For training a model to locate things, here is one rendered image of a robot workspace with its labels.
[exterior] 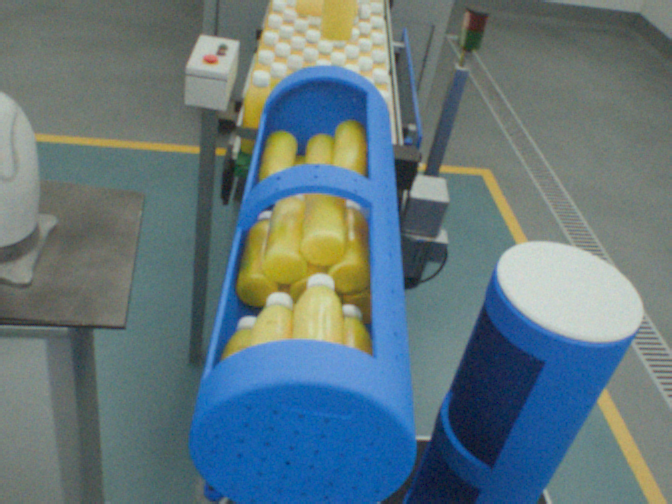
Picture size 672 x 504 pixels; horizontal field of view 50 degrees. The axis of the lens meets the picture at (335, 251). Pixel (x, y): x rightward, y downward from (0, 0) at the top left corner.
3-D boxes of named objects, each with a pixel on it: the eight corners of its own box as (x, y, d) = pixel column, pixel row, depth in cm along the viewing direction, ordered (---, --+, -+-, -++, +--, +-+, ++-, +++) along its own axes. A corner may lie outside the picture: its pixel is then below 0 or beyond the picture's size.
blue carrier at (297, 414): (178, 505, 96) (198, 361, 79) (253, 166, 165) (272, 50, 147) (384, 534, 99) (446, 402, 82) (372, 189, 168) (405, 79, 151)
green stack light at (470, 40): (458, 48, 188) (463, 30, 185) (455, 39, 193) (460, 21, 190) (481, 52, 189) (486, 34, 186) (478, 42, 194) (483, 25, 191)
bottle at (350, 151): (366, 117, 151) (367, 163, 136) (368, 147, 155) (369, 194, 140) (332, 120, 151) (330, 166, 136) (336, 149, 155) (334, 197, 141)
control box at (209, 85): (184, 105, 173) (185, 65, 167) (198, 70, 189) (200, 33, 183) (225, 111, 174) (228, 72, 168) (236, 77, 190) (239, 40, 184)
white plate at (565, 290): (552, 226, 150) (550, 230, 151) (469, 268, 134) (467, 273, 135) (670, 303, 136) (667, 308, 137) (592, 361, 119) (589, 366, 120)
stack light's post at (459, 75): (376, 349, 260) (455, 68, 193) (375, 341, 263) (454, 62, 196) (386, 351, 260) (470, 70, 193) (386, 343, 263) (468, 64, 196)
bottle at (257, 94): (269, 144, 185) (277, 77, 173) (264, 157, 179) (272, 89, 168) (243, 138, 185) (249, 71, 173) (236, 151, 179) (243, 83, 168)
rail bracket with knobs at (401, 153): (375, 191, 176) (383, 155, 169) (374, 175, 181) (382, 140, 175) (414, 197, 176) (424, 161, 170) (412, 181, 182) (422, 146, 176)
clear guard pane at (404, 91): (382, 273, 222) (419, 137, 192) (377, 147, 284) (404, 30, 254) (384, 273, 222) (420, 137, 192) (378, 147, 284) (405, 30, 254)
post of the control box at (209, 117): (188, 362, 241) (202, 92, 180) (190, 353, 244) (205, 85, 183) (200, 364, 241) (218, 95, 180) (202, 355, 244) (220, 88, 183)
